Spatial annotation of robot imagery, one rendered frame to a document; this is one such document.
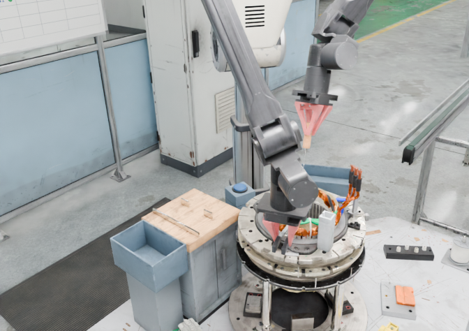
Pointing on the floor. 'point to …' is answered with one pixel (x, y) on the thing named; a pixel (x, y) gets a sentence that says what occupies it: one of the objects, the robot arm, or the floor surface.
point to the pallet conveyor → (426, 140)
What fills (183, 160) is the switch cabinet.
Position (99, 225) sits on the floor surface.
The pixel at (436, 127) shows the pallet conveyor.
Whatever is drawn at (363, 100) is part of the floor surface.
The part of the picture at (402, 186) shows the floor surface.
